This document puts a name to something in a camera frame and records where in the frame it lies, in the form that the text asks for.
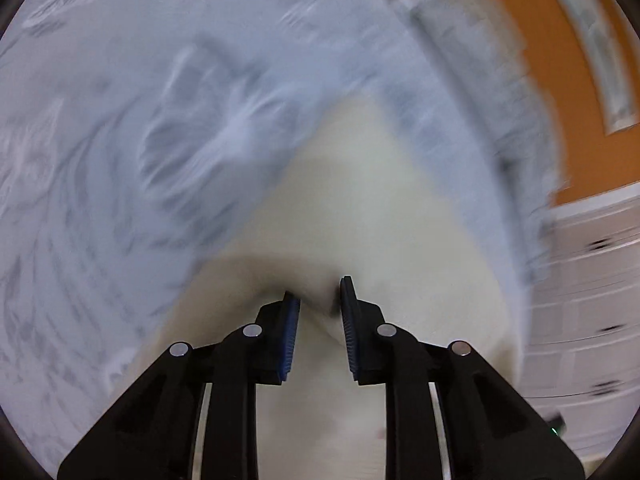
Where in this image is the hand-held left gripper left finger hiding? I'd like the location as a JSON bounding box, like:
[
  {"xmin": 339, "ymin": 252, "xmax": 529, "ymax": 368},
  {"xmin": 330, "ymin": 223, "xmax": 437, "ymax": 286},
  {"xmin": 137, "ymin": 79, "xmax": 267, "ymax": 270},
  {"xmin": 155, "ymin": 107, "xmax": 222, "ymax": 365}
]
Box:
[{"xmin": 57, "ymin": 290, "xmax": 302, "ymax": 480}]

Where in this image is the grey patterned bed blanket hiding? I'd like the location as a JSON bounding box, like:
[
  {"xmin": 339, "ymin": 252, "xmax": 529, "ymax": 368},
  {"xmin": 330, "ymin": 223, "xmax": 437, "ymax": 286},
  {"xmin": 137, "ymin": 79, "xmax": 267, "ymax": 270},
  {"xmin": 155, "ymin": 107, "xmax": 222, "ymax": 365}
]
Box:
[{"xmin": 0, "ymin": 0, "xmax": 563, "ymax": 478}]

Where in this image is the white drawer dresser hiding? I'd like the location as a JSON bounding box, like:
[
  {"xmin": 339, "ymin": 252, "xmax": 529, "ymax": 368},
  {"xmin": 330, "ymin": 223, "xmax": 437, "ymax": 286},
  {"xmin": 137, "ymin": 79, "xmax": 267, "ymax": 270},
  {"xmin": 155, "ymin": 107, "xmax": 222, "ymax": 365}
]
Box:
[{"xmin": 520, "ymin": 194, "xmax": 640, "ymax": 461}]

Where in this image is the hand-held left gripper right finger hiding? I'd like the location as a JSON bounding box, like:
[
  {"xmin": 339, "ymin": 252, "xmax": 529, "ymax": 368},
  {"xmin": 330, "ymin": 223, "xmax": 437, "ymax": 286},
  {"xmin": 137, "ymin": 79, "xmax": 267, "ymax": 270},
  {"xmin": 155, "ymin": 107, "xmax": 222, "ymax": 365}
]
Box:
[{"xmin": 339, "ymin": 275, "xmax": 584, "ymax": 480}]

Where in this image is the cream white small garment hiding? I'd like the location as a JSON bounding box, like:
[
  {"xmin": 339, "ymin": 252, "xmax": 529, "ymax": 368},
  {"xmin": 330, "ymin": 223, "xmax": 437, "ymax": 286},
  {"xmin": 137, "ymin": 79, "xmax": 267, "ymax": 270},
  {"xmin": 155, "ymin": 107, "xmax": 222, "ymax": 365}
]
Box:
[{"xmin": 150, "ymin": 94, "xmax": 523, "ymax": 480}]

